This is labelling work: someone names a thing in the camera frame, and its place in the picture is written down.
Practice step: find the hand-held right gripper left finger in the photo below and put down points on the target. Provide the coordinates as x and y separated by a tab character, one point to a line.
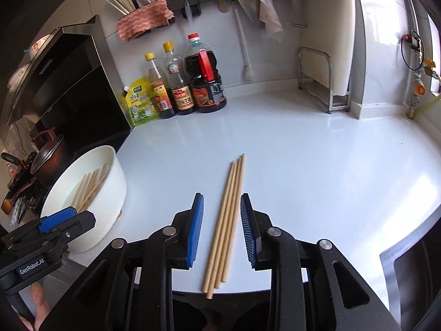
194	234

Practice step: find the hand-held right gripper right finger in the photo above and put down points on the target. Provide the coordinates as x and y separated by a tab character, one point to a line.
248	234

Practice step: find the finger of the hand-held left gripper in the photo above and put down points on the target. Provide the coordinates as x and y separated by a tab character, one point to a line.
57	219
79	222

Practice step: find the wooden chopstick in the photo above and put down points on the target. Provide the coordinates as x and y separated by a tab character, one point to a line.
223	226
227	226
232	226
217	226

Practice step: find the bunch of wooden chopsticks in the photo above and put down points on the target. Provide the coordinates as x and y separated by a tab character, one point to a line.
86	189

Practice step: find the white plastic basin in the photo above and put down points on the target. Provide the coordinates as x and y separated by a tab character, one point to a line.
110	193

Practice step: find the person's left hand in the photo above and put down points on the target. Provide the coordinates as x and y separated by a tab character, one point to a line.
39	300

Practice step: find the gas stove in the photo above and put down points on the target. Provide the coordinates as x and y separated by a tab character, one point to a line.
20	193

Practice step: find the dark cooking pot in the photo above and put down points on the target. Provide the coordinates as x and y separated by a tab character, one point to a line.
57	169

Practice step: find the pot with glass lid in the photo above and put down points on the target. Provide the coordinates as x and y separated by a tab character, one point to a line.
46	155

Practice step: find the black range hood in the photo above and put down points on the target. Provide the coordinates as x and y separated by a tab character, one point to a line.
79	93

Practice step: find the yellow green seasoning pouch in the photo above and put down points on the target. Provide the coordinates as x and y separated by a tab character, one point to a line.
141	107

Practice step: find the clear sauce bottle yellow cap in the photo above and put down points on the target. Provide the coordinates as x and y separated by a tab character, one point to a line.
181	100

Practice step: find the amber vinegar bottle yellow cap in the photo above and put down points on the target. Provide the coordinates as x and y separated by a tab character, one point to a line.
162	100

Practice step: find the large soy sauce bottle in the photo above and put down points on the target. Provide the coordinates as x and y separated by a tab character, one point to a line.
206	96

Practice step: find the white plastic bag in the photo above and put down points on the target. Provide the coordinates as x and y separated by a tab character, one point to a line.
27	65

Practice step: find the stainless steel sink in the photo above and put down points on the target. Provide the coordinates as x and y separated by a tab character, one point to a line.
413	275

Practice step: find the metal cutting board rack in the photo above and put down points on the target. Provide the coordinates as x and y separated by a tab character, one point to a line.
327	76

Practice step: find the pink checked cloth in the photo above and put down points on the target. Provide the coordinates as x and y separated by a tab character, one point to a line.
144	19

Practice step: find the beige hanging rag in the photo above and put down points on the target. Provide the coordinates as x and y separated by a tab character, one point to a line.
267	17

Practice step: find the white cutting board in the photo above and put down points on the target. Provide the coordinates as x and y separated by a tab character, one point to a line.
344	34

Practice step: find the orange white gas valve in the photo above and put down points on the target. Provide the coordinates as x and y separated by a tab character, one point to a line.
419	89

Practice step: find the wooden spatula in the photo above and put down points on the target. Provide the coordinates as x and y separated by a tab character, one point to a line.
223	5

